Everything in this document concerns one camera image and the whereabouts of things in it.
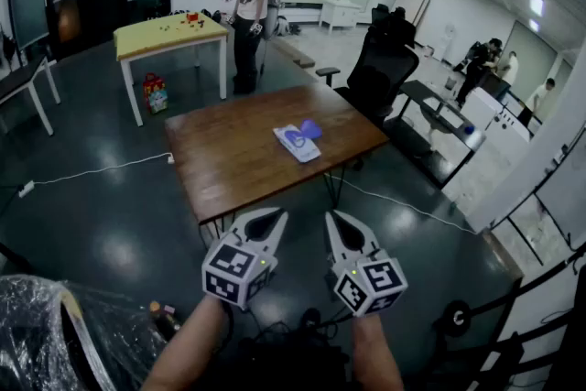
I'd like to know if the thin white floor cable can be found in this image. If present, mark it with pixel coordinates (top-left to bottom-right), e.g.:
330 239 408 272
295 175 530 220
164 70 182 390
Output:
329 174 480 235

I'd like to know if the person's black clothing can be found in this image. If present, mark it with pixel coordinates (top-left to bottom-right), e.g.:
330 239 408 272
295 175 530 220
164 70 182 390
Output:
196 307 353 391

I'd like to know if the small white table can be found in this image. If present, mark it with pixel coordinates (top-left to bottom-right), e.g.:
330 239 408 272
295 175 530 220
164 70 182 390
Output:
319 0 363 36

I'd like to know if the white cabinet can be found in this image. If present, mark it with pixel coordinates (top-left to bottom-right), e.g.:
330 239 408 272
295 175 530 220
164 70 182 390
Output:
460 86 533 161

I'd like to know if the colourful toy box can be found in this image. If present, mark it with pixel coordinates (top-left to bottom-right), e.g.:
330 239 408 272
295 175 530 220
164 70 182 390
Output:
142 71 169 114

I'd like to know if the person's right forearm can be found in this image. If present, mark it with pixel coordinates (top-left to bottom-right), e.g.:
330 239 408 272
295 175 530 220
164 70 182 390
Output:
350 310 405 391

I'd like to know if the black metal stand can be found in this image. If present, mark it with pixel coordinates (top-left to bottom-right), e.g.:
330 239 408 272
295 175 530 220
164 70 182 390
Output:
432 242 586 391

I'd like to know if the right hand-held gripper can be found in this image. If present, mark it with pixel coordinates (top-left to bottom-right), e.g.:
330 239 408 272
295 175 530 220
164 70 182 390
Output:
324 209 409 318

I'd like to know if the small bottle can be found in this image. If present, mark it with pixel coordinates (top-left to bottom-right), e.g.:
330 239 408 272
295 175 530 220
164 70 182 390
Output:
148 300 182 338

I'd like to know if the white and blue packet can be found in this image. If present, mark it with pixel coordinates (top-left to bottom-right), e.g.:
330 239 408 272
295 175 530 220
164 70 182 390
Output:
273 119 323 164

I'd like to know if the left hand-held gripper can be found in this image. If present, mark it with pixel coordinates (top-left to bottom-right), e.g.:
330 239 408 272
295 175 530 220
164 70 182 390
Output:
201 208 289 310

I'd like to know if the black metal desk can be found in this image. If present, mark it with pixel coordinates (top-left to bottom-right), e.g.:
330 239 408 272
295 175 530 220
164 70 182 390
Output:
384 80 486 190

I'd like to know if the white power cable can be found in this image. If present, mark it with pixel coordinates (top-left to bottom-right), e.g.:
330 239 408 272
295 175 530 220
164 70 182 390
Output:
32 152 176 187

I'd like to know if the black desk with white legs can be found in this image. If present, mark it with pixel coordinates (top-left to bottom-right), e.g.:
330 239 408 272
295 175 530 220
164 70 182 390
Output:
0 54 62 137

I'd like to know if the plastic-wrapped bundle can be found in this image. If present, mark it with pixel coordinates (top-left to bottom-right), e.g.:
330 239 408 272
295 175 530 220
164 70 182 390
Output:
0 274 168 391

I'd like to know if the yellow table with white legs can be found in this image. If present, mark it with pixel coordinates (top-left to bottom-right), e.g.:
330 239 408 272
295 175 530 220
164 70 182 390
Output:
113 11 230 128

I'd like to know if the person's left forearm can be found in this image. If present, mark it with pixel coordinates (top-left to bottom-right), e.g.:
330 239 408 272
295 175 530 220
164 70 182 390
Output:
141 295 230 391

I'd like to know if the brown wooden table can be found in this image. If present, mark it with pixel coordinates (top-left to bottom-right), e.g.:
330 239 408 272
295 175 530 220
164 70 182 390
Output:
163 81 390 226

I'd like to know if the black office chair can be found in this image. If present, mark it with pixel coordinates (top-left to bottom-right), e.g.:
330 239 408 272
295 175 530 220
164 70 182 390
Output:
315 11 420 129
370 3 391 27

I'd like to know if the leaning whiteboard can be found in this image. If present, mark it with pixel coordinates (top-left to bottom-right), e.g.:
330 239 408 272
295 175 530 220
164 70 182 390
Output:
394 0 431 27

